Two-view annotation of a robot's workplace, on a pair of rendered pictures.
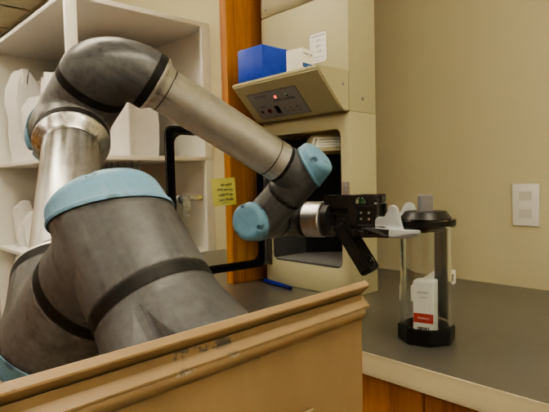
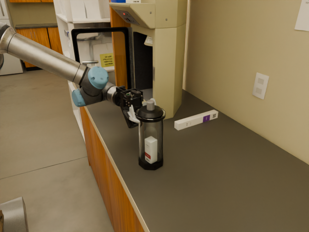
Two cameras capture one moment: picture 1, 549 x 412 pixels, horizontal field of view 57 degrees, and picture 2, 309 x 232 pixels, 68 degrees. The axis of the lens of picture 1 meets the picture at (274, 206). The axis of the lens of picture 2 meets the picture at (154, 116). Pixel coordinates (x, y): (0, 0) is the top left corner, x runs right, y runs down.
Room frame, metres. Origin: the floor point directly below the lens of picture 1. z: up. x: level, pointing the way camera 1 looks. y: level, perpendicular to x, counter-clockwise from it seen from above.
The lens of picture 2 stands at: (0.23, -0.52, 1.53)
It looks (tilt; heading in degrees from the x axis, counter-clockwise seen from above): 27 degrees down; 18
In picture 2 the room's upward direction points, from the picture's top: straight up
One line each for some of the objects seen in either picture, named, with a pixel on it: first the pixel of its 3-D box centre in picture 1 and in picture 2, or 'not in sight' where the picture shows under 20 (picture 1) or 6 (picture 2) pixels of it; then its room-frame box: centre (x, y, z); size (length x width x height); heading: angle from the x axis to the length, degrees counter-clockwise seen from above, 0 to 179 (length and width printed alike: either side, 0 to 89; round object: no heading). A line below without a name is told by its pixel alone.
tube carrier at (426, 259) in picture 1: (426, 275); (150, 137); (0.93, -0.28, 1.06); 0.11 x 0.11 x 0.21
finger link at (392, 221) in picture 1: (395, 221); (133, 112); (0.91, -0.22, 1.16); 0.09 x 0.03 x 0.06; 33
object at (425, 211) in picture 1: (425, 212); (150, 109); (0.93, -0.28, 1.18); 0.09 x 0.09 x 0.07
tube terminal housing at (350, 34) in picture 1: (332, 150); (163, 41); (1.46, -0.17, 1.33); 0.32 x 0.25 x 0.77; 43
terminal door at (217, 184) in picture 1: (218, 200); (104, 64); (1.39, 0.15, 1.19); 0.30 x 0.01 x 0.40; 127
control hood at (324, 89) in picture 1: (287, 96); (129, 14); (1.34, -0.04, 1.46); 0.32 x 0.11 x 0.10; 43
